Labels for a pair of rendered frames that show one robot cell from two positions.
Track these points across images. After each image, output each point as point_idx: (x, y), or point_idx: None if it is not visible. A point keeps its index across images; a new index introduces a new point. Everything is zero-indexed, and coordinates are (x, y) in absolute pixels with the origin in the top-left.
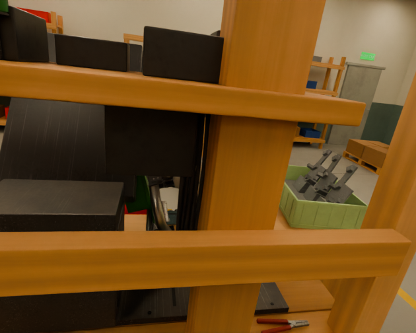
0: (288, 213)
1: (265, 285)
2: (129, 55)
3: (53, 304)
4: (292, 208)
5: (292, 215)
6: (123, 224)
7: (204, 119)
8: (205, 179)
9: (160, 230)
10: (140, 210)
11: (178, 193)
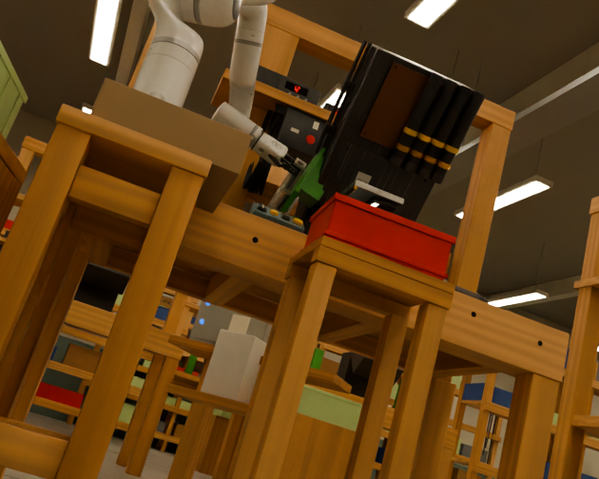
0: None
1: None
2: (324, 106)
3: None
4: (12, 114)
5: (9, 130)
6: (302, 209)
7: (274, 123)
8: None
9: (272, 183)
10: (299, 201)
11: (271, 164)
